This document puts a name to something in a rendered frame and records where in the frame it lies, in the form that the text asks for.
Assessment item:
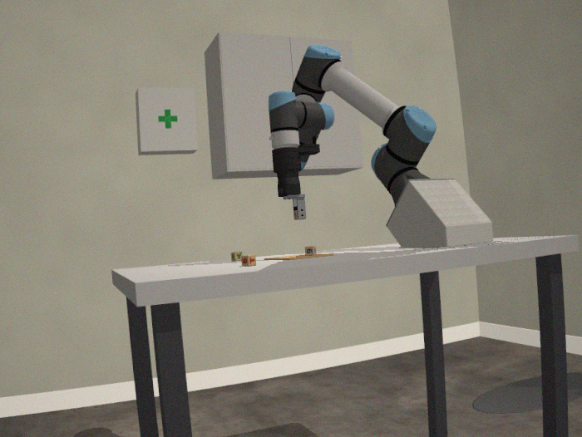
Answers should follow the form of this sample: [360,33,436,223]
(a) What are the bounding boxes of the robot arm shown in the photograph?
[269,45,437,206]

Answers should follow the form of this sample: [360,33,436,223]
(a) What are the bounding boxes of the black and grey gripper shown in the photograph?
[269,130,320,219]

